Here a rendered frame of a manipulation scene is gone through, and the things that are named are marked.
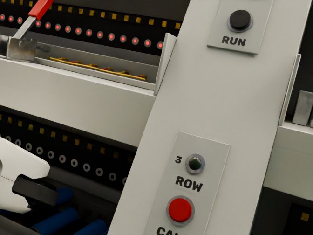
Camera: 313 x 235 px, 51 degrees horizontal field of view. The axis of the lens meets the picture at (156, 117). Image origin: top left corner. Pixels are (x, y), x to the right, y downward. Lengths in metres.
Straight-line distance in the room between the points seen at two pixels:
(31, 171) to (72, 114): 0.06
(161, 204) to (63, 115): 0.13
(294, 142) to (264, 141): 0.02
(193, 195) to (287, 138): 0.08
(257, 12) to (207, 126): 0.10
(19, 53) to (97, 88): 0.12
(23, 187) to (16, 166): 0.03
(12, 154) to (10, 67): 0.11
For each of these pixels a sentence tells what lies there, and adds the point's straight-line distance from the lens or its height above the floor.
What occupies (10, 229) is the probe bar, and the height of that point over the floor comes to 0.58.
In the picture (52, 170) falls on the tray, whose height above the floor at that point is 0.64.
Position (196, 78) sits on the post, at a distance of 0.26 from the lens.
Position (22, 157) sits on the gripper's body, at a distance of 0.27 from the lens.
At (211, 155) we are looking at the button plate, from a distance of 0.24.
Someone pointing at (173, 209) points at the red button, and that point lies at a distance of 0.23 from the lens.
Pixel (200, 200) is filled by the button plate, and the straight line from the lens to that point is 0.23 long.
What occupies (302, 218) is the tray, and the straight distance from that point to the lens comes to 0.39.
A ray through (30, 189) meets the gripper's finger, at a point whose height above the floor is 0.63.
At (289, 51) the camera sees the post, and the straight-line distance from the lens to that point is 0.26.
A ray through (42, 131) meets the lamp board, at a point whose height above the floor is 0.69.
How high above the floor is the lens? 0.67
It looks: 12 degrees up
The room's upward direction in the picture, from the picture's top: 19 degrees clockwise
